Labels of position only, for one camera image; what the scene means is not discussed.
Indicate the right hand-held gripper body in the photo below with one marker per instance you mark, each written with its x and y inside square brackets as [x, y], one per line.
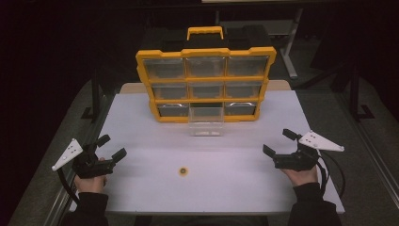
[298, 160]

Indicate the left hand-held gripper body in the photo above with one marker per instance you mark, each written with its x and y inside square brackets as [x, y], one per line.
[91, 166]

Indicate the clear plastic drawer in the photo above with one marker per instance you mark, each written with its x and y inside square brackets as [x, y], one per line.
[206, 121]

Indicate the person's right hand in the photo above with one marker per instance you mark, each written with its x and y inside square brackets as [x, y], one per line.
[301, 177]

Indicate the person's left hand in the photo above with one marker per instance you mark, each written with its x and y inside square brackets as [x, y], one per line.
[91, 185]

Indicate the black metal stand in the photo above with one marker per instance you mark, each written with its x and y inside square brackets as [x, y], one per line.
[356, 94]
[95, 100]

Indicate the yellow black drawer organizer cabinet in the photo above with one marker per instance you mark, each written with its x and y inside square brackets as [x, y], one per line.
[205, 80]

